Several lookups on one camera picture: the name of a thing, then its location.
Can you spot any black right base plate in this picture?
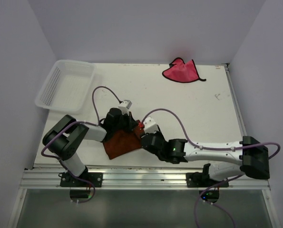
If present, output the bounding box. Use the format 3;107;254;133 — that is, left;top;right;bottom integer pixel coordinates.
185;169;220;188

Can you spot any aluminium mounting rail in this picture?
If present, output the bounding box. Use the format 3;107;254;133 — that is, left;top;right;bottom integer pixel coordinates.
19;166;270;190

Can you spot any brown towel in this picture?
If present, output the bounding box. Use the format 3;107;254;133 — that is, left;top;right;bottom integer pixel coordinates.
102;120;144;160

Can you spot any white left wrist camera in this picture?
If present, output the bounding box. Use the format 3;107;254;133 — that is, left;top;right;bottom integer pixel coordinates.
118;100;132;115

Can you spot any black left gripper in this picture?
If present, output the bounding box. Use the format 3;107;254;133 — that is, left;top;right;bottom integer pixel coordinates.
112;110;138;132

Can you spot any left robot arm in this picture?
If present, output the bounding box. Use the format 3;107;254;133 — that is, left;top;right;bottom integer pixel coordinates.
42;108;141;187

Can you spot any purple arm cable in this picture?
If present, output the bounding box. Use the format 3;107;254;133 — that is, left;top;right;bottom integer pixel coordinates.
142;108;281;228
40;86;122;181

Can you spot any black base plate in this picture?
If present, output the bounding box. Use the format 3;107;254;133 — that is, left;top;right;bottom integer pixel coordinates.
185;169;220;188
58;172;103;188

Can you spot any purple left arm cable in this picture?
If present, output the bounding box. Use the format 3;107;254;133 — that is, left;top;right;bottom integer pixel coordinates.
40;86;122;181

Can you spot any pink towel black trim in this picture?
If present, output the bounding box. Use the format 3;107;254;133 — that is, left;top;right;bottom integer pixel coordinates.
162;57;206;84

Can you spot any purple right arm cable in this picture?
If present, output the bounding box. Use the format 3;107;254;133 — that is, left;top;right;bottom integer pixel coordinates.
142;108;281;228

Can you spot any white plastic basket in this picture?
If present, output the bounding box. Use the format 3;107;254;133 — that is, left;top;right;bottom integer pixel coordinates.
35;60;96;114

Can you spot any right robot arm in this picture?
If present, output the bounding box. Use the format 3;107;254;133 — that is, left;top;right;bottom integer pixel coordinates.
141;130;270;187

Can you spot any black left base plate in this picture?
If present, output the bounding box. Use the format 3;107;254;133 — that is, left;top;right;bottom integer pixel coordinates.
58;172;103;188

